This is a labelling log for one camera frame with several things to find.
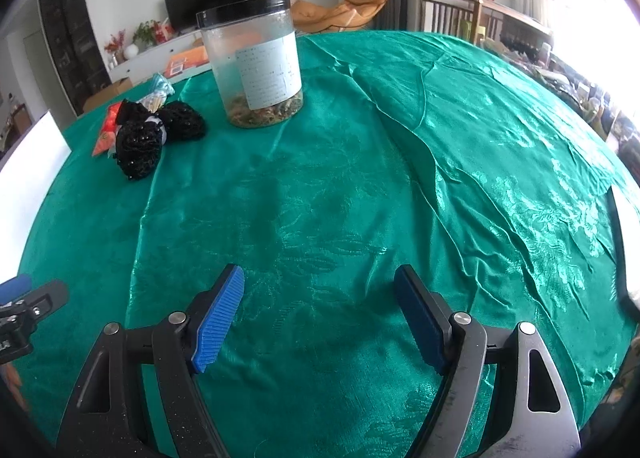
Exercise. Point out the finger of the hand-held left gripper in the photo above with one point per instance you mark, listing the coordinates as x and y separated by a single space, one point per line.
50 298
14 288

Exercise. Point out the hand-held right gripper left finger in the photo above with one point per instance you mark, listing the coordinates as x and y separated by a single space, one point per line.
220 323

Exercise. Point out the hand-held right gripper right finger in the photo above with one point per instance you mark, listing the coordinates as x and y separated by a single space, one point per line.
420 318

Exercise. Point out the white board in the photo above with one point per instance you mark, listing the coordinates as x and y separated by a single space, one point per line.
35 162

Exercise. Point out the green satin tablecloth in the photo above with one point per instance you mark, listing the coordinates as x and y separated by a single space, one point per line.
325 198

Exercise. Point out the orange snack packet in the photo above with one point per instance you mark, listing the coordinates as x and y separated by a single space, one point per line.
105 135

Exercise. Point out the cardboard box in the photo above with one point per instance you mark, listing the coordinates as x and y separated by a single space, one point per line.
107 93

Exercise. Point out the white tablet, black edge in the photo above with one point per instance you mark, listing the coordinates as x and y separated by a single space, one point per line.
627 258

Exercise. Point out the teal packet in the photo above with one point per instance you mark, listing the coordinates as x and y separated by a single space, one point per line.
162 83

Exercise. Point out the white low cabinet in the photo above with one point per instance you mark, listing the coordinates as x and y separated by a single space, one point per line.
145 62

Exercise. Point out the dark display cabinet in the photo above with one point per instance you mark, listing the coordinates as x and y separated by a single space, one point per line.
75 37

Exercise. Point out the clear plastic jar black lid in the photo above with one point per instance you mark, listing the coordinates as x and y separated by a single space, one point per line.
255 67

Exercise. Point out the white round vase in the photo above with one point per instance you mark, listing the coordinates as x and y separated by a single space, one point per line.
131 51

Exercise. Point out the red flowers in vase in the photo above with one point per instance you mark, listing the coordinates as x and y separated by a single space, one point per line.
114 42

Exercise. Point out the orange book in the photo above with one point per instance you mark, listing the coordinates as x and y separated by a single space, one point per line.
187 60

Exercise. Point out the pile of assorted clutter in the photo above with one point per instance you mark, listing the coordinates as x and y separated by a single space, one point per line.
580 87

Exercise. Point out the potted plant with red decorations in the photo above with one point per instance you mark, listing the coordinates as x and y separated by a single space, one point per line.
147 32

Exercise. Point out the orange lounge chair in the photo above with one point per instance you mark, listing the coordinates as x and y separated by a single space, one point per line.
345 12

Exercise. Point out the black television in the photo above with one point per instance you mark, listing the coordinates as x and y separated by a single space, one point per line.
205 0

